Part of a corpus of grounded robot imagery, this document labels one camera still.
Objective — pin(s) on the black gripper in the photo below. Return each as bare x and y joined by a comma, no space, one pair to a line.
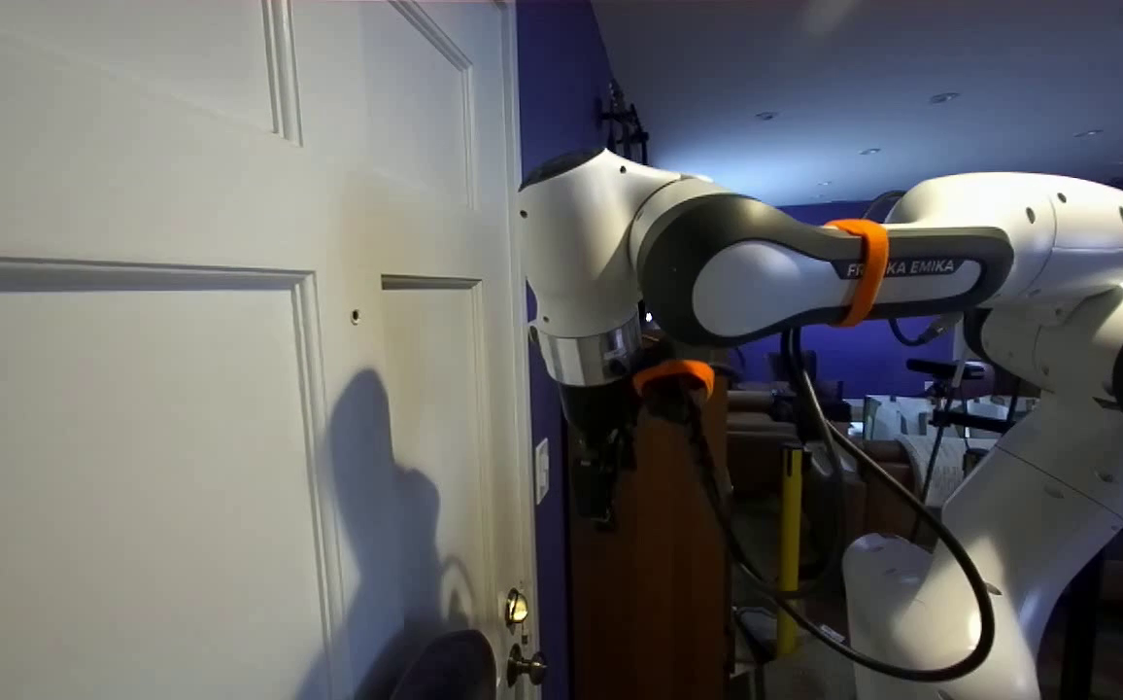
606,442

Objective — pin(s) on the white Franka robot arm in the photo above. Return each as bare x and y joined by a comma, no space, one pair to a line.
1051,492

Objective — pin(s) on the dark wooden cabinet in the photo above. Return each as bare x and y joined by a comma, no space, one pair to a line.
672,586

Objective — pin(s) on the bronze door knob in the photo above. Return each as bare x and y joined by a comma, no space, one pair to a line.
524,667

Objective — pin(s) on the white panel door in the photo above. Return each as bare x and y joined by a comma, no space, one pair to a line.
134,451

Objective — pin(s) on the yellow pole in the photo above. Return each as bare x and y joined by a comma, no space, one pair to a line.
792,556

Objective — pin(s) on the white wall light switch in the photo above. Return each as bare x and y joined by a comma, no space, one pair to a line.
541,472

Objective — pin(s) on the black metal wall ornament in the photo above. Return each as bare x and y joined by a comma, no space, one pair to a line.
622,123

